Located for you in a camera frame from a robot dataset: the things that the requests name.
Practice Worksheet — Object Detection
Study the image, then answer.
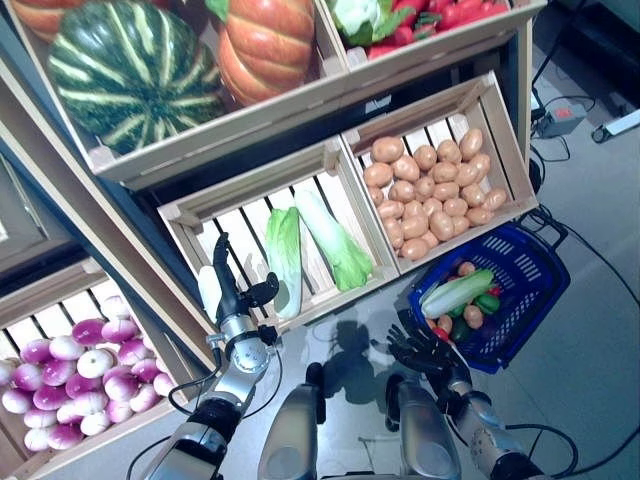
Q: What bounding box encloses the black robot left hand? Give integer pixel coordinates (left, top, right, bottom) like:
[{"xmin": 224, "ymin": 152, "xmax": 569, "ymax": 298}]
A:
[{"xmin": 197, "ymin": 232, "xmax": 281, "ymax": 329}]

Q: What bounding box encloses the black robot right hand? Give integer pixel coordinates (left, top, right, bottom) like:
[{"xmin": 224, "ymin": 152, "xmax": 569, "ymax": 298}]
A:
[{"xmin": 386, "ymin": 322, "xmax": 472, "ymax": 389}]

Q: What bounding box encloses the blue plastic shopping basket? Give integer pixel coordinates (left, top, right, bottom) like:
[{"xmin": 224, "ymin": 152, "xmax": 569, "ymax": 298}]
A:
[{"xmin": 407, "ymin": 223, "xmax": 572, "ymax": 376}]

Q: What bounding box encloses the napa cabbage with pale stem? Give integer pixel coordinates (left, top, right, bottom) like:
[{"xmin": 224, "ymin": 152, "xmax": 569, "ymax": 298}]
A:
[{"xmin": 420, "ymin": 268, "xmax": 497, "ymax": 320}]

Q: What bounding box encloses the napa cabbage light green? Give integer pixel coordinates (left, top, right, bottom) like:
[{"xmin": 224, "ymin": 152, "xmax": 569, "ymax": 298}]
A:
[{"xmin": 264, "ymin": 206, "xmax": 304, "ymax": 320}]

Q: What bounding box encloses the silver robot right leg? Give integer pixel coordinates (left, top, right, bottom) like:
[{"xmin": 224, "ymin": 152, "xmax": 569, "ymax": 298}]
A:
[{"xmin": 384, "ymin": 372, "xmax": 464, "ymax": 480}]

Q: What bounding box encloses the silver robot leg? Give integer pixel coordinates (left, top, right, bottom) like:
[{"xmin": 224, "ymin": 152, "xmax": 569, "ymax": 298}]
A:
[
  {"xmin": 384, "ymin": 372, "xmax": 464, "ymax": 480},
  {"xmin": 256, "ymin": 363, "xmax": 329, "ymax": 480}
]

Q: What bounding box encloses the wooden slat crate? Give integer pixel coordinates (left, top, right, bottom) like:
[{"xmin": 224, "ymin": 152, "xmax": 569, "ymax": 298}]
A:
[
  {"xmin": 314, "ymin": 0, "xmax": 549, "ymax": 77},
  {"xmin": 0, "ymin": 258, "xmax": 222, "ymax": 480},
  {"xmin": 156, "ymin": 139, "xmax": 402, "ymax": 335},
  {"xmin": 0, "ymin": 0, "xmax": 352, "ymax": 192},
  {"xmin": 339, "ymin": 69, "xmax": 541, "ymax": 276}
]

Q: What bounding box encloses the napa cabbage white stem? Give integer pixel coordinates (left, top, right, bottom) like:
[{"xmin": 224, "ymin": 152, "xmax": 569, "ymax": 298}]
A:
[{"xmin": 293, "ymin": 188, "xmax": 375, "ymax": 293}]

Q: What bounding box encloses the silver robot left leg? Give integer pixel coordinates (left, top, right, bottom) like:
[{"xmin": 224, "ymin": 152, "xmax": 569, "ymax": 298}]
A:
[{"xmin": 256, "ymin": 363, "xmax": 329, "ymax": 480}]

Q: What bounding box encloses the green striped pumpkin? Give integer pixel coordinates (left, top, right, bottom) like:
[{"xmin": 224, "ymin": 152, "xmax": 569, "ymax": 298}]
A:
[{"xmin": 46, "ymin": 0, "xmax": 226, "ymax": 156}]

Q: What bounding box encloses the large orange pumpkin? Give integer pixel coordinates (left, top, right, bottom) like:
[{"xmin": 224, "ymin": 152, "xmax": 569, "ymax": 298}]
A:
[{"xmin": 214, "ymin": 0, "xmax": 317, "ymax": 108}]

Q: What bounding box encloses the grey box with red button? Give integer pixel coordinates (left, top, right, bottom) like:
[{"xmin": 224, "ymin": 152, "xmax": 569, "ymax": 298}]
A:
[{"xmin": 536, "ymin": 102, "xmax": 588, "ymax": 140}]

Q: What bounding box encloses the white wheeled equipment base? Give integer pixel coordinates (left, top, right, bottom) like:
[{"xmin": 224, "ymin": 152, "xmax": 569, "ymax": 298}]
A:
[{"xmin": 591, "ymin": 110, "xmax": 640, "ymax": 146}]

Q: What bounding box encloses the green leafy cabbage head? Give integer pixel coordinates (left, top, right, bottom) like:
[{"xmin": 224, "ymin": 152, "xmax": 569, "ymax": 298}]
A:
[{"xmin": 327, "ymin": 0, "xmax": 402, "ymax": 48}]

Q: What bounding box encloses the red bell pepper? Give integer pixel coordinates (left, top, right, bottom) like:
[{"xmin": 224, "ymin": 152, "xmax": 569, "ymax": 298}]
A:
[
  {"xmin": 390, "ymin": 0, "xmax": 437, "ymax": 27},
  {"xmin": 366, "ymin": 24, "xmax": 417, "ymax": 61},
  {"xmin": 433, "ymin": 0, "xmax": 512, "ymax": 32}
]

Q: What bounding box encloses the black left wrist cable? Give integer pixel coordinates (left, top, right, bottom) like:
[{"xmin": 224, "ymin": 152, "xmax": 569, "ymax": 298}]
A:
[{"xmin": 166, "ymin": 344, "xmax": 222, "ymax": 417}]

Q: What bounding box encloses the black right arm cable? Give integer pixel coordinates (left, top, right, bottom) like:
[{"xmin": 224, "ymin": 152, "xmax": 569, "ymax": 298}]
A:
[{"xmin": 499, "ymin": 423, "xmax": 581, "ymax": 476}]

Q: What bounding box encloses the black basket handle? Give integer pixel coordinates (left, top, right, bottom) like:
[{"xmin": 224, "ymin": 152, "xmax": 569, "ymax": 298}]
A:
[{"xmin": 514, "ymin": 211, "xmax": 570, "ymax": 247}]

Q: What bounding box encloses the wooden shelf frame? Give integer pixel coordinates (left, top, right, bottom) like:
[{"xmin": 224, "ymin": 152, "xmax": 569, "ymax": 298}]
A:
[{"xmin": 0, "ymin": 14, "xmax": 534, "ymax": 372}]

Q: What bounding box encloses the black floor cable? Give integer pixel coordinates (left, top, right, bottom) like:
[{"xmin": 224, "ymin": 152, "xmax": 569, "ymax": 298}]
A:
[{"xmin": 529, "ymin": 204, "xmax": 640, "ymax": 471}]

